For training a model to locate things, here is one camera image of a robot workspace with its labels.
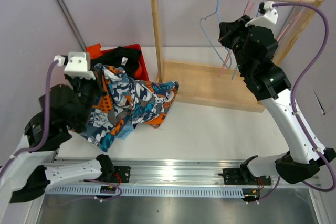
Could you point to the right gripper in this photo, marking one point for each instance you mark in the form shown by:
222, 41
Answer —
228, 30

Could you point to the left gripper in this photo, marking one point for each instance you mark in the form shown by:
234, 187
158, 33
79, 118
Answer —
96, 82

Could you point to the patterned blue orange shorts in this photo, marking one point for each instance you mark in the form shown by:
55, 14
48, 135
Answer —
126, 101

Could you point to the black shorts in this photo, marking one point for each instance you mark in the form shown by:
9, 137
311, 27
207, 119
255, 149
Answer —
127, 58

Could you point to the light blue shorts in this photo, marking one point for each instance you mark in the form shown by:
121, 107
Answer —
125, 132

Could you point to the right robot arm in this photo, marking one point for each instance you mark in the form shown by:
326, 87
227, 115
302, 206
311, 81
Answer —
272, 88

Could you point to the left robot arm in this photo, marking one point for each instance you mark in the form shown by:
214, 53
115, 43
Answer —
29, 173

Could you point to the red plastic bin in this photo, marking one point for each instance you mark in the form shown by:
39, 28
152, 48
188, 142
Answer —
142, 73

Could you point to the wooden clothes rack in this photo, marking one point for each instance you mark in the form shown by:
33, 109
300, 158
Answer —
199, 83

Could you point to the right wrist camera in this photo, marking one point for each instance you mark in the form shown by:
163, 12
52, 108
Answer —
268, 16

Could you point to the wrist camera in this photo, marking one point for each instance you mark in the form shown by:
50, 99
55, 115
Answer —
77, 65
268, 16

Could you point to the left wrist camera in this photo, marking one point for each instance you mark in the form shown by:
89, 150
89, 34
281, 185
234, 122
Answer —
77, 65

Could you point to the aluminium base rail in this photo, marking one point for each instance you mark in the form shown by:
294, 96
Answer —
177, 179

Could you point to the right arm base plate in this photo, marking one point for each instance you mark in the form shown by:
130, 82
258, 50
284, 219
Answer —
235, 176

